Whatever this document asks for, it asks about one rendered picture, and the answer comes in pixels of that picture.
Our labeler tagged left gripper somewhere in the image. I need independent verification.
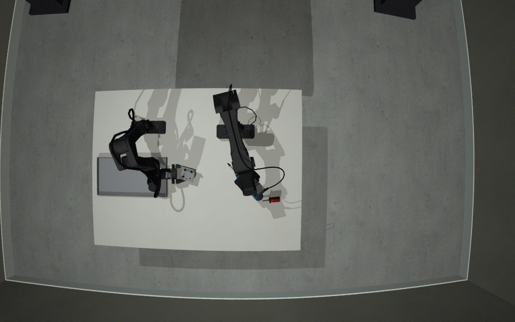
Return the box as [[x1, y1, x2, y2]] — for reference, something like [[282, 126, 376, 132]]
[[234, 170, 264, 194]]

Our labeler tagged red and black screwdriver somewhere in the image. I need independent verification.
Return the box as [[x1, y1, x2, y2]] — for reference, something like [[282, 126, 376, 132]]
[[263, 197, 280, 203]]

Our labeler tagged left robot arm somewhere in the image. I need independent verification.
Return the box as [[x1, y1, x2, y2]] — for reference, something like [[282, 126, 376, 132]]
[[213, 90, 265, 196]]

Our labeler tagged dark blue electric screwdriver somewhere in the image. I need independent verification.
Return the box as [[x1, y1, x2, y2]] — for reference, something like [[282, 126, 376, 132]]
[[235, 174, 263, 201]]

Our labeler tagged grey angle bracket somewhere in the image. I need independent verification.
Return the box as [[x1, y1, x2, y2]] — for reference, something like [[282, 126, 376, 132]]
[[180, 166, 196, 182]]

